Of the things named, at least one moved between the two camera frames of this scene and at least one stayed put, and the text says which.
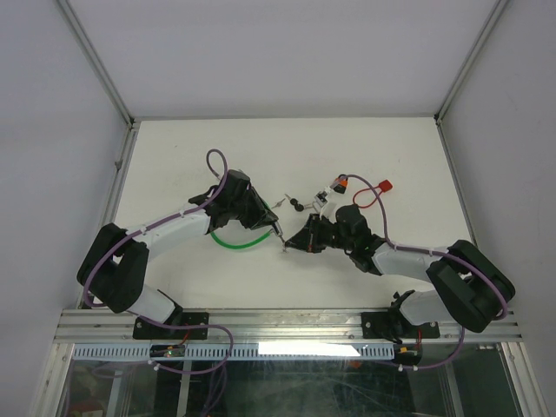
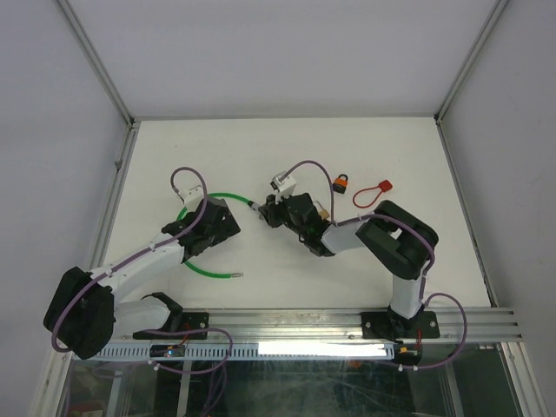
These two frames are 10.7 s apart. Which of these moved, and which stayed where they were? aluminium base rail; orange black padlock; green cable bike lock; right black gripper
Moved: green cable bike lock; right black gripper
Stayed: orange black padlock; aluminium base rail
